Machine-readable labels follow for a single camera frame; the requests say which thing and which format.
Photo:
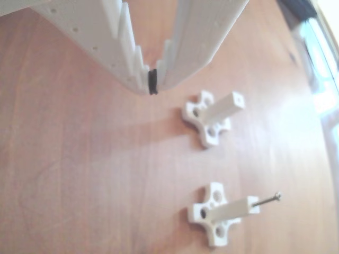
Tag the small metal screw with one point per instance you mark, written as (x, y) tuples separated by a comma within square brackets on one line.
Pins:
[(266, 201)]

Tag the white cross-base post stand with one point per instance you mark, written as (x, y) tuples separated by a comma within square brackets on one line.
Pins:
[(225, 105), (227, 210)]

